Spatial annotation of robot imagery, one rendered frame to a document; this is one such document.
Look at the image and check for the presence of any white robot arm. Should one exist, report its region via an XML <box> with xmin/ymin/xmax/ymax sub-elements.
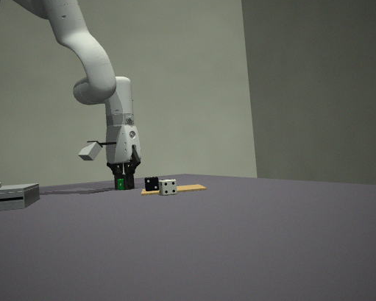
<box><xmin>13</xmin><ymin>0</ymin><xmax>135</xmax><ymax>160</ymax></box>

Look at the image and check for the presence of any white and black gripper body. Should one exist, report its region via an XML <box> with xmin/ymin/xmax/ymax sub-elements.
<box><xmin>106</xmin><ymin>124</ymin><xmax>141</xmax><ymax>163</ymax></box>

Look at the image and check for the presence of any tan flat mat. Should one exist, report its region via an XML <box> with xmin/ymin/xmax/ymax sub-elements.
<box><xmin>141</xmin><ymin>185</ymin><xmax>207</xmax><ymax>196</ymax></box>

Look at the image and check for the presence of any green die with white pips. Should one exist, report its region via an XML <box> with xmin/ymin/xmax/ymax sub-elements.
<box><xmin>117</xmin><ymin>179</ymin><xmax>125</xmax><ymax>190</ymax></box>

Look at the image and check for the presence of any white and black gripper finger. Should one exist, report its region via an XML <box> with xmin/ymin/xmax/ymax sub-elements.
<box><xmin>107</xmin><ymin>162</ymin><xmax>124</xmax><ymax>190</ymax></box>
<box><xmin>123</xmin><ymin>145</ymin><xmax>141</xmax><ymax>190</ymax></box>

